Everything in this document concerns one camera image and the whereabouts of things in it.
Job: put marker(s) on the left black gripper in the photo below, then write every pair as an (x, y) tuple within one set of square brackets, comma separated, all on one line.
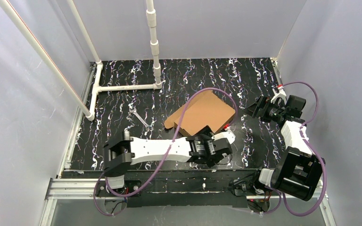
[(216, 148)]

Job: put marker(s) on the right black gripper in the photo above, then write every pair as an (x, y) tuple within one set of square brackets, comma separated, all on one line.
[(260, 107)]

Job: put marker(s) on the brown cardboard box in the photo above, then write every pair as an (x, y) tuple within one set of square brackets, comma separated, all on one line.
[(205, 110)]

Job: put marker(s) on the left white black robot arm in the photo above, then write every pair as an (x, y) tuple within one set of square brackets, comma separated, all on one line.
[(121, 153)]

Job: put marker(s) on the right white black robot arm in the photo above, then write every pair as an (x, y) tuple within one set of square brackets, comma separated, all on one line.
[(299, 170)]

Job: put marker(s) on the silver wrench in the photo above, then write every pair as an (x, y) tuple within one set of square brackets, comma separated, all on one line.
[(133, 111)]

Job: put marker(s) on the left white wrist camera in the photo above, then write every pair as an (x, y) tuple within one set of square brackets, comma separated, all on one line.
[(229, 135)]

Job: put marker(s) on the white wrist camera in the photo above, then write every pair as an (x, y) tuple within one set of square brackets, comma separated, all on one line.
[(279, 95), (229, 135)]

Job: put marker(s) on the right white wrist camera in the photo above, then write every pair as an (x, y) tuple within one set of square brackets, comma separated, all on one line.
[(279, 95)]

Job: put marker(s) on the aluminium rail base frame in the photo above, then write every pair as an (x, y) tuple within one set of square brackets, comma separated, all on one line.
[(178, 186)]

